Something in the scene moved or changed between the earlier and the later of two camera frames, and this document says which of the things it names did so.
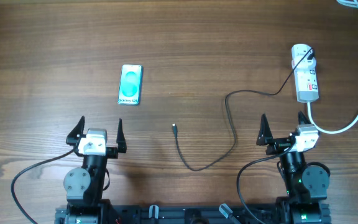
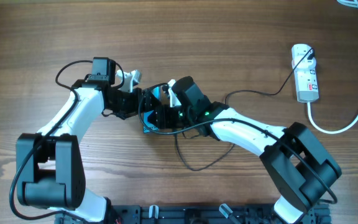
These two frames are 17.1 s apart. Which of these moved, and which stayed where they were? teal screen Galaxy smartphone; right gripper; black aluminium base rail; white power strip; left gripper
Moved: left gripper; right gripper; teal screen Galaxy smartphone
Stayed: black aluminium base rail; white power strip
